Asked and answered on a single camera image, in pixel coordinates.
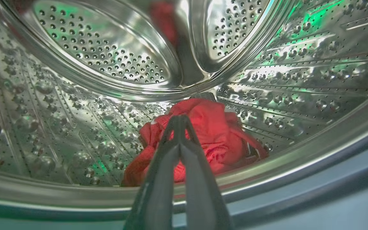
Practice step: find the red garment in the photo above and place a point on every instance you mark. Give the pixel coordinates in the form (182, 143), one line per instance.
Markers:
(217, 134)

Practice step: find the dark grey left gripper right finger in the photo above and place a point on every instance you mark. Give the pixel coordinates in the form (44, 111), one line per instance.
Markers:
(200, 188)

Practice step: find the perforated steel drum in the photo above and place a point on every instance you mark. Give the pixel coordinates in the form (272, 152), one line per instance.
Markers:
(75, 111)

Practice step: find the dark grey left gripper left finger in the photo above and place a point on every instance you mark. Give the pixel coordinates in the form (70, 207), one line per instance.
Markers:
(158, 188)

